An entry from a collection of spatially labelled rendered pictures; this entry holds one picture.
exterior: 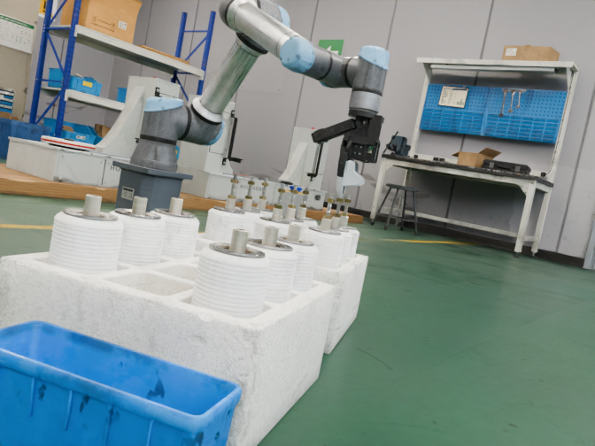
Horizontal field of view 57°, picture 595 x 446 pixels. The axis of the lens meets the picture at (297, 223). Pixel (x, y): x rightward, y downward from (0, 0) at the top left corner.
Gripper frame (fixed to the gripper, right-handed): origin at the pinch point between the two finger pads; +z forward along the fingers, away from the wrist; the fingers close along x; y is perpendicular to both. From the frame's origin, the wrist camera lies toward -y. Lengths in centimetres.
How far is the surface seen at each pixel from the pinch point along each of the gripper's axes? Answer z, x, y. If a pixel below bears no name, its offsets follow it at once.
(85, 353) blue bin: 24, -76, -10
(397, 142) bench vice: -54, 444, -54
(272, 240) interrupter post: 8, -55, 4
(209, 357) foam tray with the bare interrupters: 21, -73, 6
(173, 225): 11, -46, -18
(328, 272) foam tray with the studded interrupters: 17.1, -19.3, 5.6
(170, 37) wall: -187, 687, -497
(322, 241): 11.0, -16.4, 2.4
